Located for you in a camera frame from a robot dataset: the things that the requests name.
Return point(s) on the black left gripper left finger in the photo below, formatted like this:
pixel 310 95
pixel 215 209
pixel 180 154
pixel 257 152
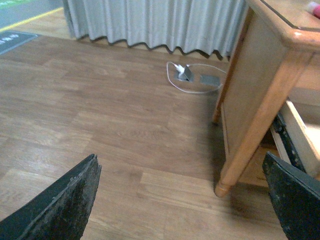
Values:
pixel 61 211

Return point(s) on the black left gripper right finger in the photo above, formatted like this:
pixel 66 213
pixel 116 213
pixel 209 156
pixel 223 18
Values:
pixel 295 197

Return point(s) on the wooden drawer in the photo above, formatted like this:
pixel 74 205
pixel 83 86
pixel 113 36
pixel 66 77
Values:
pixel 296 131

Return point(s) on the pink marker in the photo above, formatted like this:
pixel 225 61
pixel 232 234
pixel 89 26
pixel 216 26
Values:
pixel 314 9

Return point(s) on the wooden nightstand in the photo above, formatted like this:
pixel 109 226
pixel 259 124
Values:
pixel 277 56

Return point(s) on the closed floor socket plate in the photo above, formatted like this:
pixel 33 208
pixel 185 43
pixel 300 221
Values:
pixel 209 80

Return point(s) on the open floor socket box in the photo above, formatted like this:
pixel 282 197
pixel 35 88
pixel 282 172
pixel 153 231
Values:
pixel 184 74

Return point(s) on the grey floor mat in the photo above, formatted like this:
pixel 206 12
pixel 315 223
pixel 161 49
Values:
pixel 12 39

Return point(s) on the grey-blue curtain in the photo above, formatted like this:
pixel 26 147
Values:
pixel 191 25

